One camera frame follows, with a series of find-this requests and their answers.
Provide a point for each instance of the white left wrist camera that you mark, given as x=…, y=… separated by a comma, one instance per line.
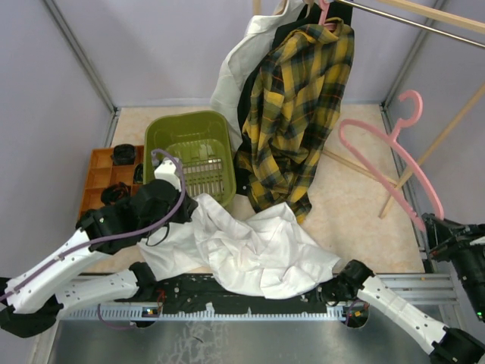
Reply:
x=167, y=171

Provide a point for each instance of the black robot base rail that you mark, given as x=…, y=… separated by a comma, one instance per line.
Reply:
x=190, y=293

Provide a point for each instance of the pink hanger with plaid shirt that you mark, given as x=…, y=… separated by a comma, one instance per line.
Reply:
x=325, y=6

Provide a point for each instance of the orange compartment tray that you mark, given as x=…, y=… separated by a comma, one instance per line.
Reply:
x=103, y=173

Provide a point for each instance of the wooden rack frame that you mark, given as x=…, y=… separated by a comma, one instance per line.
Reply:
x=444, y=17

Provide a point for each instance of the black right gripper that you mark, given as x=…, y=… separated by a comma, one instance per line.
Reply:
x=451, y=236

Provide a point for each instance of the white collared shirt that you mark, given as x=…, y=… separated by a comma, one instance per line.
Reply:
x=268, y=255

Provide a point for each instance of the cream white hanging garment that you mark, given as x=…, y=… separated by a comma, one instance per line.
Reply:
x=243, y=59

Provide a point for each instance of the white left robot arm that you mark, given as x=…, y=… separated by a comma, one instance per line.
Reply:
x=35, y=300

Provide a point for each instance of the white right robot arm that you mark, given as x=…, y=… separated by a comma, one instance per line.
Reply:
x=442, y=343

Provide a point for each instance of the black hanging garment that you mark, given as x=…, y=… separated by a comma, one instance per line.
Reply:
x=306, y=16

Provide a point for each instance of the green plastic basket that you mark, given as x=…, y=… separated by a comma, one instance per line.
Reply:
x=201, y=141

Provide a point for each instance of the yellow plaid shirt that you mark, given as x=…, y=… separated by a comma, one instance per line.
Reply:
x=294, y=105

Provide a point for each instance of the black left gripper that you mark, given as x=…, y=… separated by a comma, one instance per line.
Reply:
x=186, y=209

